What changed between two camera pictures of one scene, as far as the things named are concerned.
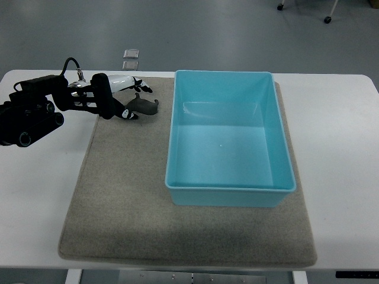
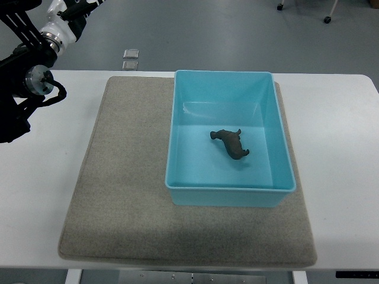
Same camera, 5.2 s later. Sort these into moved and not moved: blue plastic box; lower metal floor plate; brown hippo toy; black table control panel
Moved: brown hippo toy
Not moved: lower metal floor plate; black table control panel; blue plastic box
